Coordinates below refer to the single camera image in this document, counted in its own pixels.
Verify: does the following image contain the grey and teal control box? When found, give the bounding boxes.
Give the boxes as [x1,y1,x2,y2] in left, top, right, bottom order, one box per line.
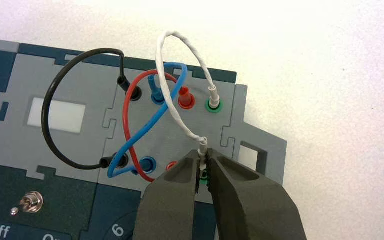
[0,37,288,240]

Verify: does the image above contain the white jumper wire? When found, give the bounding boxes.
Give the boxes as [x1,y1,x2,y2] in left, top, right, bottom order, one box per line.
[154,30,221,170]

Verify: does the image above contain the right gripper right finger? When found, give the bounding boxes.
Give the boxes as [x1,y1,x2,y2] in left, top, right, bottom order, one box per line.
[206,148,308,240]

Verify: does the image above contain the white rectangular display window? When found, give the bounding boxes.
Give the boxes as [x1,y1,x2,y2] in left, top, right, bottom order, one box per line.
[26,96,87,135]

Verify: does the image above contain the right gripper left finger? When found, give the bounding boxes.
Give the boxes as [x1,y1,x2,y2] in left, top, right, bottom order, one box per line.
[132,149,202,240]

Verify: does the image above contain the black jumper wire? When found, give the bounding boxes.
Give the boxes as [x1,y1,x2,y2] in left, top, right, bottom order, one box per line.
[41,48,143,171]

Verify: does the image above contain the blue jumper wire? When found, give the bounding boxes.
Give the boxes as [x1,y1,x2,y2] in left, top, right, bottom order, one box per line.
[107,61,189,179]

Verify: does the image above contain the metal toggle switch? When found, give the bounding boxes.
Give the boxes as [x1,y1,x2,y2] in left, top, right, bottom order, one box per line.
[9,191,44,217]

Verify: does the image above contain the red jumper wire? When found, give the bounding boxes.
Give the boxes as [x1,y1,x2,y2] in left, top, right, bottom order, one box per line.
[122,69,196,183]

